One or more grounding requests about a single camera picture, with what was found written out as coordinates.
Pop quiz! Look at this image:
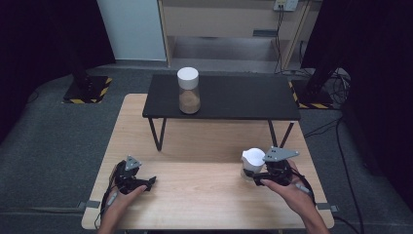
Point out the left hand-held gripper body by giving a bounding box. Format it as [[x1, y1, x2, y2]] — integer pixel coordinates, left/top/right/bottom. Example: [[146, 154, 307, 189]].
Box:
[[113, 154, 154, 195]]

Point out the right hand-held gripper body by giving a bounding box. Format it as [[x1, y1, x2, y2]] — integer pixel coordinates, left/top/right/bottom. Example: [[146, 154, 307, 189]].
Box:
[[261, 146, 301, 187]]

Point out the white cup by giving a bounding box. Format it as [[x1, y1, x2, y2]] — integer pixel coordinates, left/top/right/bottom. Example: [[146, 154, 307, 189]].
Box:
[[240, 147, 267, 181]]

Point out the black shelf with metal legs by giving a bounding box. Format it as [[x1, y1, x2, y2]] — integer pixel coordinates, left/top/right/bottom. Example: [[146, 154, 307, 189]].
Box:
[[141, 73, 302, 152]]

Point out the glass jar with round white lid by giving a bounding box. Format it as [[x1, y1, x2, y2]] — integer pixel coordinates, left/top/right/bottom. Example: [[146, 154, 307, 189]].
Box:
[[176, 66, 202, 115]]

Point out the person's left hand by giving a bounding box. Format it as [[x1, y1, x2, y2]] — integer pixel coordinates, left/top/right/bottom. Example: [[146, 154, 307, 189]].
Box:
[[102, 163, 148, 223]]

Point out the person's right hand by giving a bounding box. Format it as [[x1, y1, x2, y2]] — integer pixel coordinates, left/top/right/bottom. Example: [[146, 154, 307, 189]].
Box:
[[260, 159, 316, 214]]

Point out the grey tape strip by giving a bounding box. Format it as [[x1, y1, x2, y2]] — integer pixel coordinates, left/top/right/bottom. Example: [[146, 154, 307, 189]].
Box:
[[316, 202, 340, 214], [77, 200, 101, 211]]

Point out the black stand with striped base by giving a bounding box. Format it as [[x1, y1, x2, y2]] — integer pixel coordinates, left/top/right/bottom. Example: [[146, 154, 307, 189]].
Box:
[[287, 58, 346, 110], [61, 0, 114, 105]]

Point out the black curtain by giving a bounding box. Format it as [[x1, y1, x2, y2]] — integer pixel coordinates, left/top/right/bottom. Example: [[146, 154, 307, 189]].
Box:
[[0, 0, 117, 142], [301, 0, 413, 204]]

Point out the white panel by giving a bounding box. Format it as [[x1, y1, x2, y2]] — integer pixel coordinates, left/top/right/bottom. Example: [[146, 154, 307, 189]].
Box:
[[95, 0, 168, 62]]

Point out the left hand-held gripper cable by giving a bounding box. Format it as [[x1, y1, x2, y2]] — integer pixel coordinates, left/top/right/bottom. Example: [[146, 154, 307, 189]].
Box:
[[93, 169, 120, 230]]

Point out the hand-held gripper cable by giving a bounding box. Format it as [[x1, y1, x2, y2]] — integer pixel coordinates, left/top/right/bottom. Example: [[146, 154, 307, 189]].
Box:
[[93, 169, 120, 230], [290, 174, 318, 207]]

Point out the right hand-held gripper cable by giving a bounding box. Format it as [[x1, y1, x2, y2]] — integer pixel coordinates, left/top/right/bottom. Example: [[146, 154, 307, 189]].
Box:
[[290, 174, 318, 207]]

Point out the black cable on floor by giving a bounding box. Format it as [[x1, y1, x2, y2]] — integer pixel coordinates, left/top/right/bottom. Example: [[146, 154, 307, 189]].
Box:
[[303, 116, 366, 234]]

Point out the bundle of black cables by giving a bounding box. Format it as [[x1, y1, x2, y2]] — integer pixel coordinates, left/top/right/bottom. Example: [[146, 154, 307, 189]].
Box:
[[324, 68, 353, 106]]

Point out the black cable from outlet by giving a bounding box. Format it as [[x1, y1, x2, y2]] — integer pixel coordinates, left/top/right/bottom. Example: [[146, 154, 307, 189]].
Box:
[[273, 5, 286, 75]]

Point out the wall power outlet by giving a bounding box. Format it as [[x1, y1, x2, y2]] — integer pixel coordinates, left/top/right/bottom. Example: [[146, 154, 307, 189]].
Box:
[[273, 0, 299, 13]]

